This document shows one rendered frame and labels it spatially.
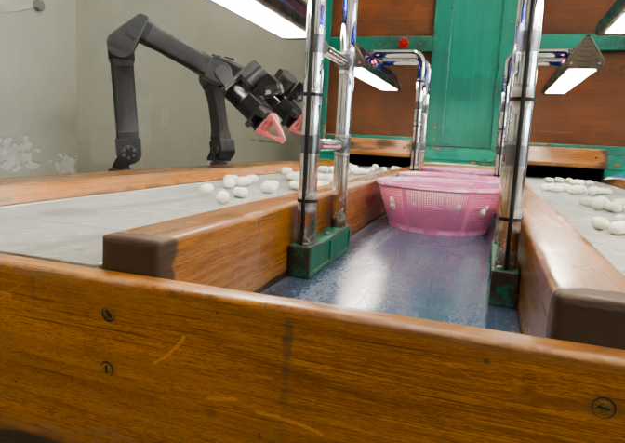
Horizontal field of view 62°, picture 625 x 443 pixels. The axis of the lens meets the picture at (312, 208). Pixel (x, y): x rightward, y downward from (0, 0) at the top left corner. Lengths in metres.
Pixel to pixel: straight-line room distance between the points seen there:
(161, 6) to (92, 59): 0.59
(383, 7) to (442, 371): 2.01
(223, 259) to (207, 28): 2.95
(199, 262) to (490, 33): 1.85
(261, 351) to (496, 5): 1.96
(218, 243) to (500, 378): 0.27
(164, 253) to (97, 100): 3.36
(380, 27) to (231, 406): 1.98
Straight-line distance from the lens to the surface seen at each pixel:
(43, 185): 0.84
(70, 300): 0.44
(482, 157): 2.14
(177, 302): 0.38
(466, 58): 2.17
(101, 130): 3.73
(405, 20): 2.23
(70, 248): 0.51
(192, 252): 0.45
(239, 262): 0.53
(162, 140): 3.48
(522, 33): 0.62
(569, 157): 2.10
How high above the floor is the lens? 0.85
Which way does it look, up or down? 8 degrees down
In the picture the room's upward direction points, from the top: 3 degrees clockwise
